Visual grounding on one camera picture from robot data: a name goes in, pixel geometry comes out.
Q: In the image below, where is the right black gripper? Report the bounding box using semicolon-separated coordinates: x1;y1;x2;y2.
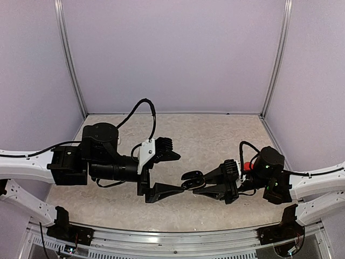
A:
192;162;269;206

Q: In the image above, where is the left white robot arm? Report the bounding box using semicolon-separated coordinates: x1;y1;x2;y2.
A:
1;122;184;240

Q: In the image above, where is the left aluminium frame post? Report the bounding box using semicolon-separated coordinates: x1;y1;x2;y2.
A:
54;0;88;119

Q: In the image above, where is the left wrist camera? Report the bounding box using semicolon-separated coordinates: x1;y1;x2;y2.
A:
137;137;173;175

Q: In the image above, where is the black earbud charging case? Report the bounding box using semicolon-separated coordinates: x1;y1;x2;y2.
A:
181;171;206;190

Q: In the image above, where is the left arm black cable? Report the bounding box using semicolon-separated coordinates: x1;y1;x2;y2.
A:
0;98;157;188

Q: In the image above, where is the front aluminium rail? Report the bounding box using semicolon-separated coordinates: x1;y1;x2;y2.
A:
25;215;328;259

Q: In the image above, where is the right aluminium frame post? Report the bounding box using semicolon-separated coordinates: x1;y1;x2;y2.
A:
260;0;293;120

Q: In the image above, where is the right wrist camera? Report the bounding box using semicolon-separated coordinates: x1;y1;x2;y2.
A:
224;159;245;182

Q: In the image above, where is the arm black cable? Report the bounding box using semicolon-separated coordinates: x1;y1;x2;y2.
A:
0;98;157;188
239;140;345;196

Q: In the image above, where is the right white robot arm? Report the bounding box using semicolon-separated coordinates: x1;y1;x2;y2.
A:
183;146;344;240

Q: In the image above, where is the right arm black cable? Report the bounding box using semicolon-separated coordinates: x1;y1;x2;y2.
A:
239;140;345;196

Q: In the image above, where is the aluminium frame post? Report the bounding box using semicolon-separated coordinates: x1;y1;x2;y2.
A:
260;0;293;120
54;0;88;119

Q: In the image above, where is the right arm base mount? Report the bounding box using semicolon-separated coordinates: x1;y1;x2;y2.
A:
257;213;305;245

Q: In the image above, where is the red earbud charging case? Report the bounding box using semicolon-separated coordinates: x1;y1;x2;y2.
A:
244;162;253;171

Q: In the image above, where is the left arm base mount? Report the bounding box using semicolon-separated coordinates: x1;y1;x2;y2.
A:
47;206;94;246

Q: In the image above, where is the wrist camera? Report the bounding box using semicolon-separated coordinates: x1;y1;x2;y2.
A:
224;159;245;182
137;137;173;175

